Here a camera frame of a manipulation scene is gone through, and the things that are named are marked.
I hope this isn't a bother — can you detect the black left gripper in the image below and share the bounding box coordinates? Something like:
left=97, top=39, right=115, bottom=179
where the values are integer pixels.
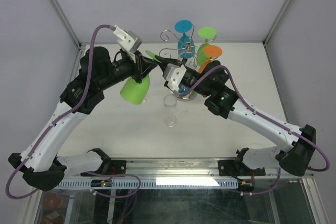
left=98, top=50, right=158, bottom=91

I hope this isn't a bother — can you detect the blue plastic wine glass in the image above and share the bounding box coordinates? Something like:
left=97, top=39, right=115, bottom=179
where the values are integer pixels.
left=174, top=19, right=195, bottom=60

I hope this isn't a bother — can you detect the green wine glass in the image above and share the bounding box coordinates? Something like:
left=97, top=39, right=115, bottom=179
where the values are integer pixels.
left=120, top=50, right=157, bottom=105
left=196, top=26, right=217, bottom=67

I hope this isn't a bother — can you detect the clear flute glass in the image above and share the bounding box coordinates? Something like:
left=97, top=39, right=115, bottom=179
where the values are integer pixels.
left=163, top=94, right=177, bottom=127

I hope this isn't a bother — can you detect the orange plastic wine glass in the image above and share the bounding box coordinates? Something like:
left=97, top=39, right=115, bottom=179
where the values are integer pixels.
left=197, top=45, right=223, bottom=73

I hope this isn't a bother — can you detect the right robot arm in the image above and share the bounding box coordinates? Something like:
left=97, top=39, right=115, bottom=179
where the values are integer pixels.
left=154, top=56, right=316, bottom=177

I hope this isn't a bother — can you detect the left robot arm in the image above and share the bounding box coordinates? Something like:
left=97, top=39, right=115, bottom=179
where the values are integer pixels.
left=8, top=47, right=157, bottom=191

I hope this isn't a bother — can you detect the chrome wine glass rack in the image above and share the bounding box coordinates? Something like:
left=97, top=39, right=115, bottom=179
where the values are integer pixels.
left=160, top=23, right=198, bottom=102

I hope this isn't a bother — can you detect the white LED light strip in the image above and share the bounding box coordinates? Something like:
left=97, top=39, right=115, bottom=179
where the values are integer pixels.
left=155, top=177, right=219, bottom=187

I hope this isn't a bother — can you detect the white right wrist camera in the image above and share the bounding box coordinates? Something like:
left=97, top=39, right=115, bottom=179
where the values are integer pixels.
left=163, top=63, right=187, bottom=91

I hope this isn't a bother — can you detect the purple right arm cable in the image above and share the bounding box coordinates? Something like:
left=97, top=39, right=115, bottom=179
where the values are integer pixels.
left=179, top=65, right=330, bottom=196

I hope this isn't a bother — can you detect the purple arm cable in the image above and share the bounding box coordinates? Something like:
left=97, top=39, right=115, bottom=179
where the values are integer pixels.
left=179, top=65, right=330, bottom=196
left=6, top=24, right=116, bottom=199

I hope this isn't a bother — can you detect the aluminium mounting rail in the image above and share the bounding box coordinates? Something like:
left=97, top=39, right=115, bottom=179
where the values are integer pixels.
left=60, top=156, right=314, bottom=183

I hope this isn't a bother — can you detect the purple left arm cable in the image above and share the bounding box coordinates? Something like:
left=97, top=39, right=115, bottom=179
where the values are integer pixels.
left=6, top=24, right=116, bottom=199

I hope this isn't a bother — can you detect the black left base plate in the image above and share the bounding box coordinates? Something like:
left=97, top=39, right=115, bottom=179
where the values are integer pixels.
left=81, top=159, right=127, bottom=177

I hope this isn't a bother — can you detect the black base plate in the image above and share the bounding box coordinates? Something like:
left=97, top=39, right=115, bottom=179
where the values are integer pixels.
left=81, top=159, right=127, bottom=177
left=217, top=159, right=266, bottom=177

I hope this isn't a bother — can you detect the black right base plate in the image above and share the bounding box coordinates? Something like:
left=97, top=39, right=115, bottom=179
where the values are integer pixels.
left=217, top=159, right=266, bottom=177

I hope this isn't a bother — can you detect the left corner frame post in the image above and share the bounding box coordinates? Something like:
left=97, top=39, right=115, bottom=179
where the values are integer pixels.
left=48, top=0, right=81, bottom=49

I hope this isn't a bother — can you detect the corner frame post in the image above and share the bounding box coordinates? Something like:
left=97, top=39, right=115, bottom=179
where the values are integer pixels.
left=48, top=0, right=81, bottom=49
left=262, top=0, right=294, bottom=48

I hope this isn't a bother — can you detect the right corner frame post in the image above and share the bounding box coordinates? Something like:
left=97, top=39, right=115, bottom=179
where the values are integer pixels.
left=262, top=0, right=294, bottom=48

